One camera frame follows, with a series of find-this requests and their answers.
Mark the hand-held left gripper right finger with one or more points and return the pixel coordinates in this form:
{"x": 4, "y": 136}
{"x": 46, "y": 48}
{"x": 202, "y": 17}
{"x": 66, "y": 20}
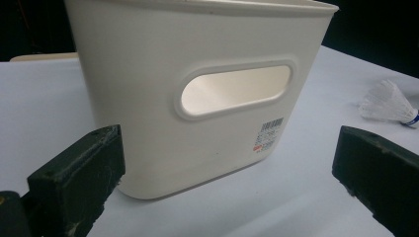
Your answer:
{"x": 378, "y": 168}

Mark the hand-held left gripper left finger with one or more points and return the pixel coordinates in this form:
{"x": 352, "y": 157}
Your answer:
{"x": 72, "y": 177}

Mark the white feather shuttlecock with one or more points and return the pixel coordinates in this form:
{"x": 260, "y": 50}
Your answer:
{"x": 387, "y": 103}

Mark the white plastic storage bin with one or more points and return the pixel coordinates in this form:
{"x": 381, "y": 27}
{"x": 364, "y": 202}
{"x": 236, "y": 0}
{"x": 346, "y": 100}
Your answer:
{"x": 148, "y": 98}

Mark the light wooden table board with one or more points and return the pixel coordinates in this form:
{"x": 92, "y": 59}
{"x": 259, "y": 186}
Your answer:
{"x": 42, "y": 57}

